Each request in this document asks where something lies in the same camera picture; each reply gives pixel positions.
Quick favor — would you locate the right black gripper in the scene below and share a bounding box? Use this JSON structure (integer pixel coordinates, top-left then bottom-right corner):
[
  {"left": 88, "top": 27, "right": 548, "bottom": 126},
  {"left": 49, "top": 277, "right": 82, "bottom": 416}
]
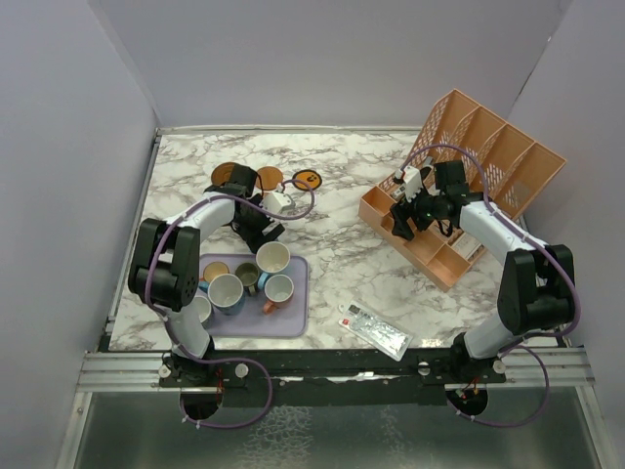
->
[{"left": 390, "top": 180, "right": 445, "bottom": 240}]

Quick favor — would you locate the olive green small mug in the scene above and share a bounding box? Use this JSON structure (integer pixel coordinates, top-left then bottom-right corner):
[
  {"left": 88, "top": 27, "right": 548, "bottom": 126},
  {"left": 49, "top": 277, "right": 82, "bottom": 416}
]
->
[{"left": 234, "top": 262, "right": 261, "bottom": 296}]

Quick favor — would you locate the black orange face coaster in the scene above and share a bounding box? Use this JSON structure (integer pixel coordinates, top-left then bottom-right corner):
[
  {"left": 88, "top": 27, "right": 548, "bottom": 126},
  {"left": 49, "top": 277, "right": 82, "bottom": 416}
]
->
[{"left": 293, "top": 169, "right": 323, "bottom": 192}]

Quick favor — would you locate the dark brown ringed coaster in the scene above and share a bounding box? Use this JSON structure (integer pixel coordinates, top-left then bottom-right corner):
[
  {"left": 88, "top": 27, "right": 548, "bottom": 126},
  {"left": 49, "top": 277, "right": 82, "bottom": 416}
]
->
[{"left": 256, "top": 166, "right": 284, "bottom": 191}]

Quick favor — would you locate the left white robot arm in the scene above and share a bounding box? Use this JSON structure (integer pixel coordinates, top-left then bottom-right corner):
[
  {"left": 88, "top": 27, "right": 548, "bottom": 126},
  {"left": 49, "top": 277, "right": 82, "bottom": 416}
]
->
[{"left": 128, "top": 164, "right": 284, "bottom": 386}]

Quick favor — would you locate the cream white mug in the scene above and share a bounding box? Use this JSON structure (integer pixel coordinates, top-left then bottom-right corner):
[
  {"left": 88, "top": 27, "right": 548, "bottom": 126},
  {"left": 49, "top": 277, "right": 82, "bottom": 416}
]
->
[{"left": 256, "top": 241, "right": 291, "bottom": 274}]

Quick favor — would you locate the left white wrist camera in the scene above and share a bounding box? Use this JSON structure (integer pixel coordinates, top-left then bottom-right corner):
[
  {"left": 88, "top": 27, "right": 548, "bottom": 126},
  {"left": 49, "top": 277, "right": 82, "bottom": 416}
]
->
[{"left": 262, "top": 192, "right": 295, "bottom": 214}]

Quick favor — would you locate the grey white mug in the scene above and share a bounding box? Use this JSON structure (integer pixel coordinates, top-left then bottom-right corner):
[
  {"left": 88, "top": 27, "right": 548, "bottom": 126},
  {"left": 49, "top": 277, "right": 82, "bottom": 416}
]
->
[{"left": 190, "top": 295, "right": 213, "bottom": 329}]

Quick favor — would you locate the dark brown grooved coaster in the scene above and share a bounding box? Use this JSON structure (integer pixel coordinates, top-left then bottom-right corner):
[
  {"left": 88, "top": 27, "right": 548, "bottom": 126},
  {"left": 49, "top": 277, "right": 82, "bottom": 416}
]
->
[{"left": 211, "top": 162, "right": 235, "bottom": 186}]

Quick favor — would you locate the clear plastic packet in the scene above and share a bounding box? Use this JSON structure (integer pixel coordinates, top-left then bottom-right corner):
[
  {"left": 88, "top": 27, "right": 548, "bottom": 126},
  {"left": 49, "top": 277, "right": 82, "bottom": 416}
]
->
[{"left": 339, "top": 302, "right": 413, "bottom": 362}]

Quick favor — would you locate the pink handled white mug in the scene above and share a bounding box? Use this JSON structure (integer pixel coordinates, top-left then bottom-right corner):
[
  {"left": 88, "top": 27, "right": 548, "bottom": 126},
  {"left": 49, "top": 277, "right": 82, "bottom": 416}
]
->
[{"left": 263, "top": 275, "right": 294, "bottom": 315}]

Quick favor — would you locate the white paper card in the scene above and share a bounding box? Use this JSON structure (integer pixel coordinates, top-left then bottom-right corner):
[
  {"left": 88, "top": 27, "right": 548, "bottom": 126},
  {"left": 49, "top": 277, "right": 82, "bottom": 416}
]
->
[{"left": 451, "top": 234, "right": 481, "bottom": 261}]

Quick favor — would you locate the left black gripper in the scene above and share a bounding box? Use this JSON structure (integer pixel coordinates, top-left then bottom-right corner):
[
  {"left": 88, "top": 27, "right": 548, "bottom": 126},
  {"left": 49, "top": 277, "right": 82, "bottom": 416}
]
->
[{"left": 234, "top": 194, "right": 284, "bottom": 253}]

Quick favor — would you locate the black mounting rail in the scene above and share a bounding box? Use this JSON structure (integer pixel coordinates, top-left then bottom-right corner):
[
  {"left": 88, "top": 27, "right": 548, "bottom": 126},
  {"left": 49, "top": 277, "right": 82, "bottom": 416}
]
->
[{"left": 159, "top": 346, "right": 506, "bottom": 407}]

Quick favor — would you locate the orange topped blue cup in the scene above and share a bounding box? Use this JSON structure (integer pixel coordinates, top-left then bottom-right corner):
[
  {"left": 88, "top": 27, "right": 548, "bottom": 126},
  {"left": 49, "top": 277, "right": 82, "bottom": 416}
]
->
[{"left": 198, "top": 261, "right": 229, "bottom": 293}]

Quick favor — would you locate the peach plastic desk organizer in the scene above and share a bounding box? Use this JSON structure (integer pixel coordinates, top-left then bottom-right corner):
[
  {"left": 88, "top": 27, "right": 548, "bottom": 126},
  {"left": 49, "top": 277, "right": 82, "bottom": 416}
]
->
[{"left": 358, "top": 90, "right": 566, "bottom": 291}]

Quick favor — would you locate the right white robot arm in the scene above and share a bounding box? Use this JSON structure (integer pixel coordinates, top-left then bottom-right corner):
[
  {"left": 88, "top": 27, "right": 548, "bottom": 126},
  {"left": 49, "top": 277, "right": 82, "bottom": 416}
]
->
[{"left": 390, "top": 160, "right": 580, "bottom": 382}]

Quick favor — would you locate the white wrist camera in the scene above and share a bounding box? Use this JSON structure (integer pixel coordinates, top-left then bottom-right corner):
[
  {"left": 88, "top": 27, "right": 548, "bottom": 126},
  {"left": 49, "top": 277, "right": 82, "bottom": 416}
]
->
[
  {"left": 392, "top": 165, "right": 432, "bottom": 202},
  {"left": 262, "top": 192, "right": 295, "bottom": 214}
]

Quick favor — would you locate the large blue mug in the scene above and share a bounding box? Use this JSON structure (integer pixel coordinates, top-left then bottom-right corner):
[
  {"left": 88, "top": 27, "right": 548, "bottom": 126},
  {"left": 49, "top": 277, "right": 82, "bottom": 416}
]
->
[{"left": 207, "top": 274, "right": 245, "bottom": 316}]

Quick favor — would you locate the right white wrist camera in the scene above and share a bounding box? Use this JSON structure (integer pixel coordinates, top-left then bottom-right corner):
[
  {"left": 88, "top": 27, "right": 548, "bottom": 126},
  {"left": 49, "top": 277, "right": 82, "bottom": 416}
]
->
[{"left": 392, "top": 165, "right": 432, "bottom": 202}]

